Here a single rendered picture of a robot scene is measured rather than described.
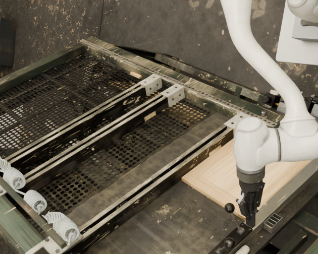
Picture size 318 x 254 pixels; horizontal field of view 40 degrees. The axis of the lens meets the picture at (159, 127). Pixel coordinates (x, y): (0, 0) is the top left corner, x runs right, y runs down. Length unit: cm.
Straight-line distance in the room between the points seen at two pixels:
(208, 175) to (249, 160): 64
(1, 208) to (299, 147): 121
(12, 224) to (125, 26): 276
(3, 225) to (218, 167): 92
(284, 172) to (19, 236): 110
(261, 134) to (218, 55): 221
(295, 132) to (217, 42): 223
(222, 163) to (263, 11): 158
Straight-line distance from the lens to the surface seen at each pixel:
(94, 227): 175
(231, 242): 152
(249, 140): 128
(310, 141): 133
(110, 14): 444
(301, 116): 135
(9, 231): 183
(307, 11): 193
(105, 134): 217
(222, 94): 238
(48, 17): 534
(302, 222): 184
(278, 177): 193
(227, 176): 193
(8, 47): 591
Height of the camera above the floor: 277
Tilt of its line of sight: 46 degrees down
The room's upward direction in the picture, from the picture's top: 90 degrees counter-clockwise
